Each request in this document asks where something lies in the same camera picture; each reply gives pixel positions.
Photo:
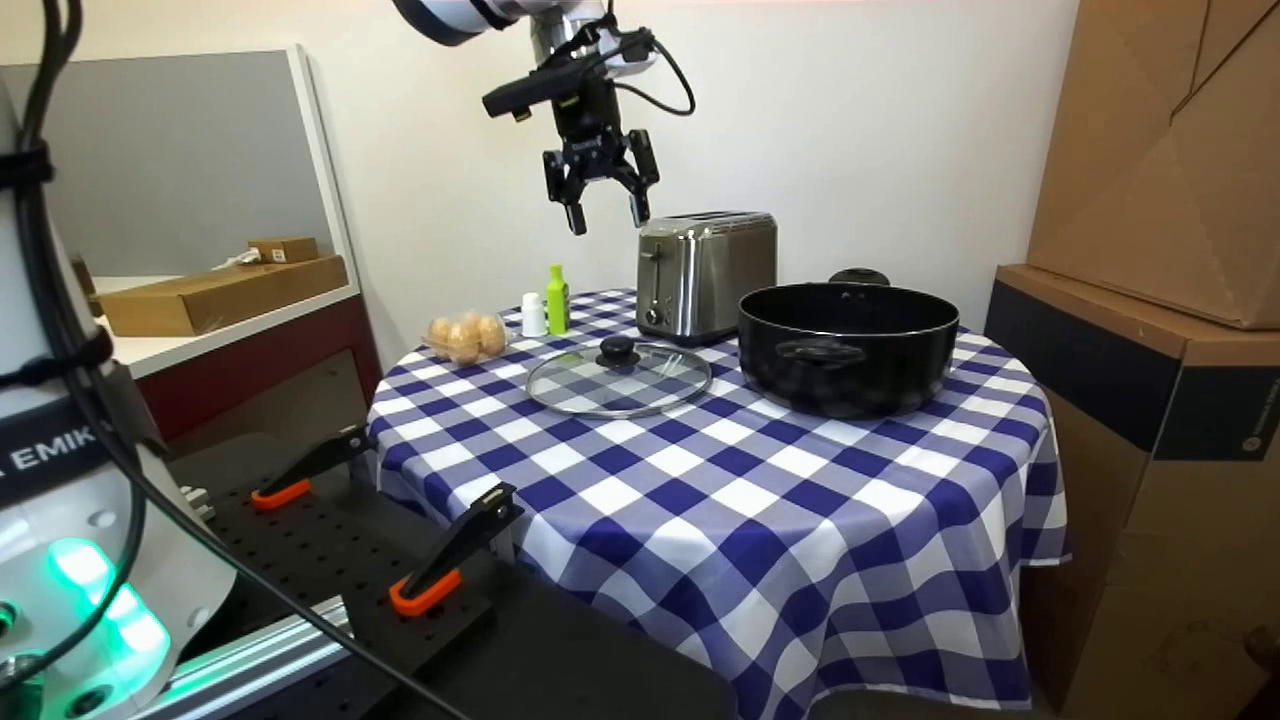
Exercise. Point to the grey partition panel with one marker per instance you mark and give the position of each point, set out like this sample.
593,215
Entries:
170,165

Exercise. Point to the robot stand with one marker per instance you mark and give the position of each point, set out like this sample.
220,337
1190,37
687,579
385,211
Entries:
380,610

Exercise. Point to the white and red cabinet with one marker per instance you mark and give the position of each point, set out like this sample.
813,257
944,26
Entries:
240,370

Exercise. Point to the large cardboard box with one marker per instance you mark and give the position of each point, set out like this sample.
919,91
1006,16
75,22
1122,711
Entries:
1160,160

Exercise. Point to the silver toaster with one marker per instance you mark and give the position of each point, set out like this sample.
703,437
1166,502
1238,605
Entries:
706,272

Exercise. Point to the long flat cardboard box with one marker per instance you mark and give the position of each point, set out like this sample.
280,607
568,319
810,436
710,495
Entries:
220,297

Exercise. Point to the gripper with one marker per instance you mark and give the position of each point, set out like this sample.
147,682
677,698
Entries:
585,125

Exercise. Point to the glass pot lid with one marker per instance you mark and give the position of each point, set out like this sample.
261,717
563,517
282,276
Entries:
618,376

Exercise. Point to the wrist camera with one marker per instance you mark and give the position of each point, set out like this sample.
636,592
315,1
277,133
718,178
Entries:
540,87

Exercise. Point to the small cardboard box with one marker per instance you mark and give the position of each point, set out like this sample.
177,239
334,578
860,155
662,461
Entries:
284,249

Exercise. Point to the black and orange clamp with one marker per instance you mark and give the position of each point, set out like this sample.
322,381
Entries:
455,550
312,467

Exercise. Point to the cardboard box with black band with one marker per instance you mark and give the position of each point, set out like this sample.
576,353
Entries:
1150,500

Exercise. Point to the blue white checkered tablecloth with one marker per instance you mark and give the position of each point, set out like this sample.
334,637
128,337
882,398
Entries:
720,520

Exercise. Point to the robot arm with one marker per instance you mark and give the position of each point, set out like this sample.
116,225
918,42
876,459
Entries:
60,480

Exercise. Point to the white shaker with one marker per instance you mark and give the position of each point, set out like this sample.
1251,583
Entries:
533,316

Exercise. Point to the green bottle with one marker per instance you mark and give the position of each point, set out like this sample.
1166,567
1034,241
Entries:
557,300

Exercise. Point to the bag of brown eggs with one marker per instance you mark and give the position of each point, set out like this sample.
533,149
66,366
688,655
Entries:
466,336

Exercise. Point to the black cooking pot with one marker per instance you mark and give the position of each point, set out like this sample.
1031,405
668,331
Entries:
846,350

